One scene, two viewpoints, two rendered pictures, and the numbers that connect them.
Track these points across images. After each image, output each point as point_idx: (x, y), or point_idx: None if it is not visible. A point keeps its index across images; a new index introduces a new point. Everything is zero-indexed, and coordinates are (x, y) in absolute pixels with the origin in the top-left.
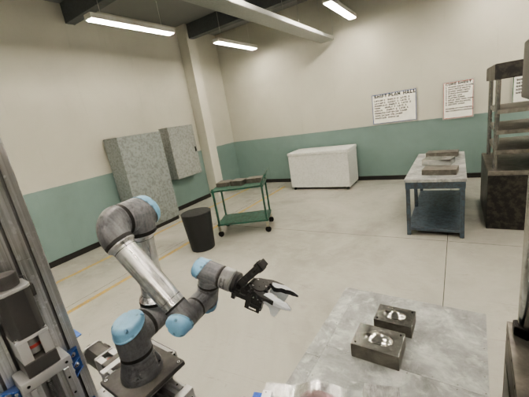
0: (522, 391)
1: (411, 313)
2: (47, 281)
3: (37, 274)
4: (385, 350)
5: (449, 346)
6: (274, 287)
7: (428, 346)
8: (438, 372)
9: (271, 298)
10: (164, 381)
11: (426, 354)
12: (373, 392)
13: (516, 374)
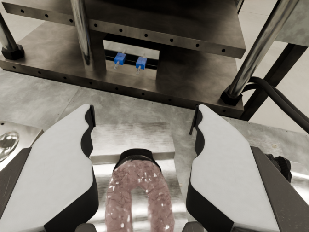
0: (72, 72)
1: None
2: None
3: None
4: (28, 141)
5: (20, 96)
6: (89, 193)
7: (15, 111)
8: (54, 110)
9: (242, 162)
10: None
11: (27, 114)
12: (103, 146)
13: (57, 70)
